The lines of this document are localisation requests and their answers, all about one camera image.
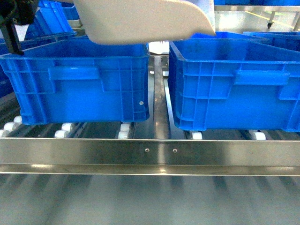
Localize blue bin centre left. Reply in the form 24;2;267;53
0;38;150;125

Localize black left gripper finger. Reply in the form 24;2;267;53
0;0;39;55

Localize beige plastic dustpan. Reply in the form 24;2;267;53
73;0;216;45

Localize steel shelf rack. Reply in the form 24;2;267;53
0;4;300;176

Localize blue bin far left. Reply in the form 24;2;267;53
0;0;78;99

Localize blue bin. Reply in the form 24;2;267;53
0;38;150;125
243;32;300;52
168;38;300;132
0;0;78;99

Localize blue bin far right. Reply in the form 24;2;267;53
243;32;300;52

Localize blue bin centre right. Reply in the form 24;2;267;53
168;38;300;132

